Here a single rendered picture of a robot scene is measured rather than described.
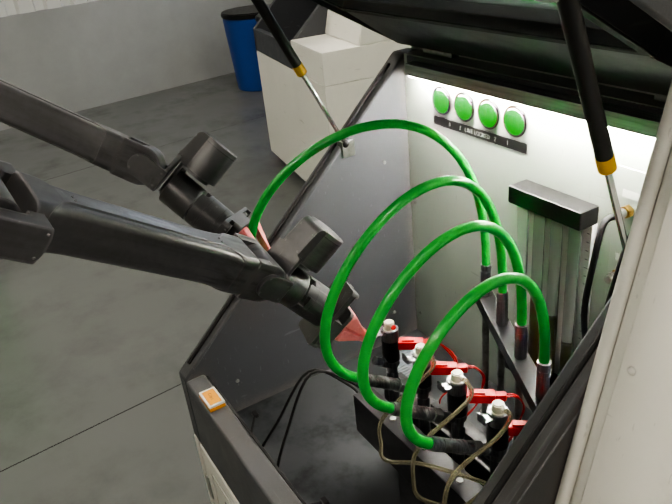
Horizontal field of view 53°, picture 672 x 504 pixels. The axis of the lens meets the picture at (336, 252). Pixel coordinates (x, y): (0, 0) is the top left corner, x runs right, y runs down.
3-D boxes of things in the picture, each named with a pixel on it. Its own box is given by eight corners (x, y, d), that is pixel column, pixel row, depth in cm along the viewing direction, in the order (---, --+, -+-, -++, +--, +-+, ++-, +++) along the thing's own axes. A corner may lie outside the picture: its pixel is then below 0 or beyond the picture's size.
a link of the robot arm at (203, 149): (132, 164, 108) (121, 167, 99) (177, 107, 107) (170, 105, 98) (193, 211, 110) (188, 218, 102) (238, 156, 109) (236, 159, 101)
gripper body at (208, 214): (254, 213, 109) (218, 183, 109) (233, 228, 99) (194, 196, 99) (232, 243, 111) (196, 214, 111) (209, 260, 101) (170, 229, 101)
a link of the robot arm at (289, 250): (219, 254, 92) (253, 295, 87) (273, 189, 90) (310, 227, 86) (269, 275, 102) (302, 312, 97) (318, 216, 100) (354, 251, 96)
